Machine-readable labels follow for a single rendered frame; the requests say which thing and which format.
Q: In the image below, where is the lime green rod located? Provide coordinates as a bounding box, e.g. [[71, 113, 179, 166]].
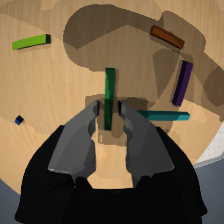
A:
[[12, 34, 50, 50]]

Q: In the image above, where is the small blue cube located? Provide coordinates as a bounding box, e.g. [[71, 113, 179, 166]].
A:
[[15, 115, 23, 126]]

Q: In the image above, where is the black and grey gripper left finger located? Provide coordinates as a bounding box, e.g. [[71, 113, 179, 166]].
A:
[[14, 100, 99, 224]]

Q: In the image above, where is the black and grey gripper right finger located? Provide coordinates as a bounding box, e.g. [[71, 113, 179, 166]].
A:
[[118, 101, 207, 216]]

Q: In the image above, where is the purple rod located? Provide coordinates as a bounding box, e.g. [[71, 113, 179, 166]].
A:
[[172, 60, 193, 106]]

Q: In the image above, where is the brown rod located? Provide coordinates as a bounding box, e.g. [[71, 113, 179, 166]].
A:
[[149, 25, 185, 49]]

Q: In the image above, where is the turquoise rod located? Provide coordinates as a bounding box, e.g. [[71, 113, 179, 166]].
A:
[[136, 110, 190, 121]]

